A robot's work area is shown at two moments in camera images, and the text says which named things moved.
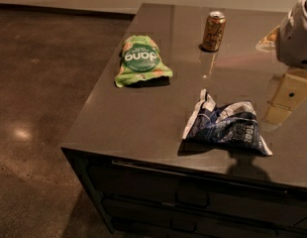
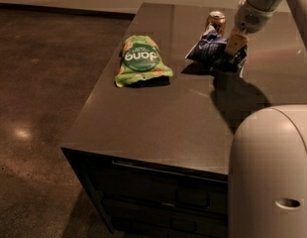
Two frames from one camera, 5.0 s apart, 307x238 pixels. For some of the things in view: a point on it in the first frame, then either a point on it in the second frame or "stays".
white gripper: x=294 y=39 → x=250 y=20
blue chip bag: x=234 y=125 → x=209 y=56
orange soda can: x=214 y=31 stays
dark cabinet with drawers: x=127 y=141 stays
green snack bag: x=141 y=59 stays
